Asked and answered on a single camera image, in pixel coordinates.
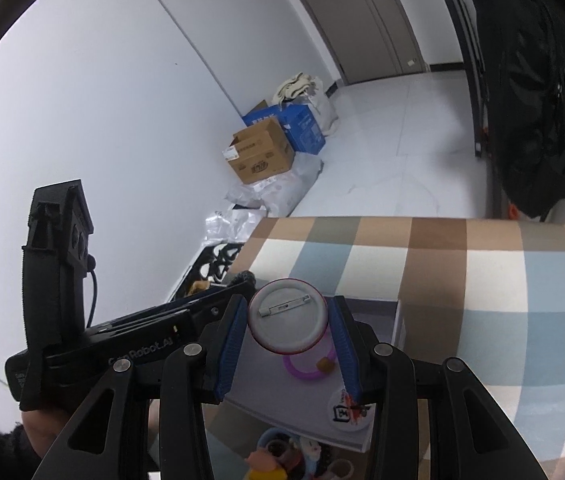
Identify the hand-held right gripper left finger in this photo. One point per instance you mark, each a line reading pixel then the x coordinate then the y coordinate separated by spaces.
pixel 230 350

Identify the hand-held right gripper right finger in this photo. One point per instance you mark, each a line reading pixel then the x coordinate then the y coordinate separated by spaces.
pixel 346 355

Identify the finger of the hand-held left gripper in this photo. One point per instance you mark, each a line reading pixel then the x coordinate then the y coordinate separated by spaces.
pixel 222 292

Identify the grey cardboard box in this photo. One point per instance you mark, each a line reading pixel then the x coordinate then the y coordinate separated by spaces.
pixel 272 390

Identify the round pink-rimmed pin badge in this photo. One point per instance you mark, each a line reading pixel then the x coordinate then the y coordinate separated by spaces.
pixel 287 330

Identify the person's left hand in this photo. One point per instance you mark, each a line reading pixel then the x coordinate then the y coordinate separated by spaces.
pixel 45 427

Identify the small orange charm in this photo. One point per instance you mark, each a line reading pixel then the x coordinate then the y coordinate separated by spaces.
pixel 325 365

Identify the black white patterned mat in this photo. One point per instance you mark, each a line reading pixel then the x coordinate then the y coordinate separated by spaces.
pixel 217 260

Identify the white printed round badge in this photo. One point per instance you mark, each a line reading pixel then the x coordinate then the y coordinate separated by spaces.
pixel 345 412

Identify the crumpled clear plastic wrap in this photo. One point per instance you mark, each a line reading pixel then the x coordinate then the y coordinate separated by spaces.
pixel 232 225

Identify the red white cartoon figure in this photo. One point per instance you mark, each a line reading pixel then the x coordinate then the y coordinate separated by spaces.
pixel 311 455

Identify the small doll figure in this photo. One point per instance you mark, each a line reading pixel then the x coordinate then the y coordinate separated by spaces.
pixel 262 462

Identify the white plastic bag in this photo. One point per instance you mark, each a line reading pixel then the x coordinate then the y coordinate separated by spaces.
pixel 282 187

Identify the checked tablecloth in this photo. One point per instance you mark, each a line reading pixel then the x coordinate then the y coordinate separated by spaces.
pixel 462 285

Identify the brown cardboard box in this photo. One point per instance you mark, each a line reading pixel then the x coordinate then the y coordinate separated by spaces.
pixel 262 155

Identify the blue cardboard box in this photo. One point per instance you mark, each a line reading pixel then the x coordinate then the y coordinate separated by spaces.
pixel 305 130

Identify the white cloth bag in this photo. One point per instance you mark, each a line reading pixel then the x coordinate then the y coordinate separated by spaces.
pixel 320 100

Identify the grey door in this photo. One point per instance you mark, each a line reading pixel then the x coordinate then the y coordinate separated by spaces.
pixel 352 25

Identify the black coat rack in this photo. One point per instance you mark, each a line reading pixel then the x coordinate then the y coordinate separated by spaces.
pixel 475 85

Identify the black hanging jacket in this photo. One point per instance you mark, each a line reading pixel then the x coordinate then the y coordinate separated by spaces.
pixel 532 100

